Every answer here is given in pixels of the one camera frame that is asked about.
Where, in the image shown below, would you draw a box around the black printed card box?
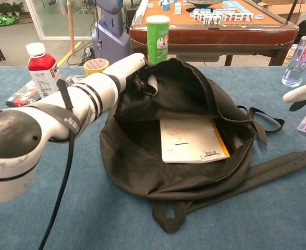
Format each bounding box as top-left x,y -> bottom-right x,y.
5,80 -> 43,107

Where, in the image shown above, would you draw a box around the red juice bottle white cap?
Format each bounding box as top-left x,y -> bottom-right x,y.
25,42 -> 64,99

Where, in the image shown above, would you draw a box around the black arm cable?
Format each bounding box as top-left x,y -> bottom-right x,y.
37,79 -> 77,250

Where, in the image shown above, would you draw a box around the green chips can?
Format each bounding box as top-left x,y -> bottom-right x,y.
145,15 -> 170,65

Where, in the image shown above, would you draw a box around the black fabric backpack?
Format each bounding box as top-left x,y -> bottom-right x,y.
100,57 -> 306,233

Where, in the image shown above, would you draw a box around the purple machine pedestal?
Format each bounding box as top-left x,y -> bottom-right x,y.
91,0 -> 132,66

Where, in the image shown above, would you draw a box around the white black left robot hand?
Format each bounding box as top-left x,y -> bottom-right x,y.
104,53 -> 159,97

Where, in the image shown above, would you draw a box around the yellow tape roll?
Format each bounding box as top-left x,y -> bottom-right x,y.
83,58 -> 111,77

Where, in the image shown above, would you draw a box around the grey velcro strap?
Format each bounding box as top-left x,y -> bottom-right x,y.
25,103 -> 83,138

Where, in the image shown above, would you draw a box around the wooden pole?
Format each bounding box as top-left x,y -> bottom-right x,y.
67,0 -> 77,55

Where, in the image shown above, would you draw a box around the dark shallow bowl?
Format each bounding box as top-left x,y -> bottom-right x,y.
186,0 -> 223,8

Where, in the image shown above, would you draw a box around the clear plastic water bottle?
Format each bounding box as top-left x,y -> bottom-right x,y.
281,27 -> 306,88

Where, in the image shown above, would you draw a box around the blue table cloth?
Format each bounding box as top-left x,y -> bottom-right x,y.
0,65 -> 306,250

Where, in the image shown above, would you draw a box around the green potted plants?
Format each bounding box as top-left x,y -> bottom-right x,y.
0,2 -> 25,17

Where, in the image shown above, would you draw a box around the white plastic basket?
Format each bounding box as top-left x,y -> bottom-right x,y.
283,44 -> 306,65

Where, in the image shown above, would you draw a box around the black floor cables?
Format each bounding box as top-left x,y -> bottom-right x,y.
66,41 -> 96,66

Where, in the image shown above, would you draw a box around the brown mahjong table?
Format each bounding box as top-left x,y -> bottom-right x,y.
129,0 -> 300,66

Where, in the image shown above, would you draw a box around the thin black pole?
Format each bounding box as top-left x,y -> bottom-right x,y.
289,0 -> 299,20

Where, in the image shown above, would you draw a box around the green crumpled bags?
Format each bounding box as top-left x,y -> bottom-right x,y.
0,14 -> 20,28

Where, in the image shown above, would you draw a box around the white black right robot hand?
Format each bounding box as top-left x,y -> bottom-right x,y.
283,82 -> 306,112

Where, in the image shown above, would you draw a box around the white book orange spine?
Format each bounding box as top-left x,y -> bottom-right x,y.
160,118 -> 231,164

